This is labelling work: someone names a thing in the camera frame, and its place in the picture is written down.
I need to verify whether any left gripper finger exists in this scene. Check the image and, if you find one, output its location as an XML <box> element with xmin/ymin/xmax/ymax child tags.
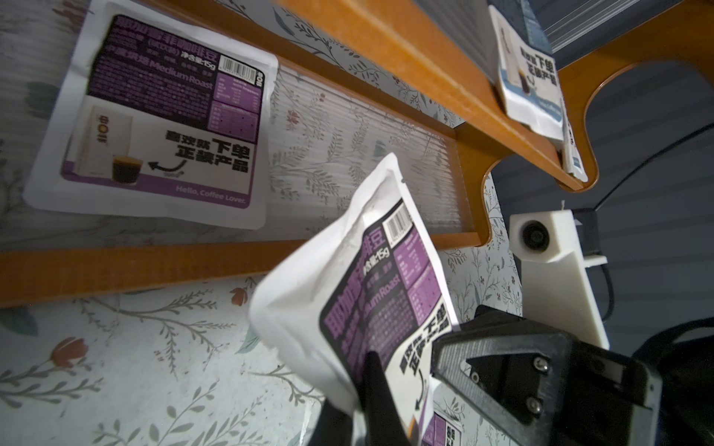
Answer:
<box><xmin>307</xmin><ymin>401</ymin><xmax>353</xmax><ymax>446</ymax></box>

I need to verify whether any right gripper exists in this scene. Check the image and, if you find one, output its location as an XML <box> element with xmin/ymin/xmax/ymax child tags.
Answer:
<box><xmin>361</xmin><ymin>306</ymin><xmax>662</xmax><ymax>446</ymax></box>

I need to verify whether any purple coffee bag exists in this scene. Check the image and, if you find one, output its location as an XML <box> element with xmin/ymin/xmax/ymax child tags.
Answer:
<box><xmin>248</xmin><ymin>154</ymin><xmax>457</xmax><ymax>445</ymax></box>
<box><xmin>421</xmin><ymin>411</ymin><xmax>463</xmax><ymax>446</ymax></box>

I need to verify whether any white coffee bag face-down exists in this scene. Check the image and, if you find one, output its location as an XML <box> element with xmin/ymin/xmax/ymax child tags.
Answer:
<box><xmin>487</xmin><ymin>1</ymin><xmax>565</xmax><ymax>141</ymax></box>

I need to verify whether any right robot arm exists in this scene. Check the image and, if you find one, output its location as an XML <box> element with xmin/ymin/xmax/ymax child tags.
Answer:
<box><xmin>431</xmin><ymin>306</ymin><xmax>713</xmax><ymax>445</ymax></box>

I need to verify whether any wooden two-tier shelf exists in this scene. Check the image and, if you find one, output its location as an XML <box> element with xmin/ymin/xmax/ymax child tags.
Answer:
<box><xmin>0</xmin><ymin>0</ymin><xmax>714</xmax><ymax>310</ymax></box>

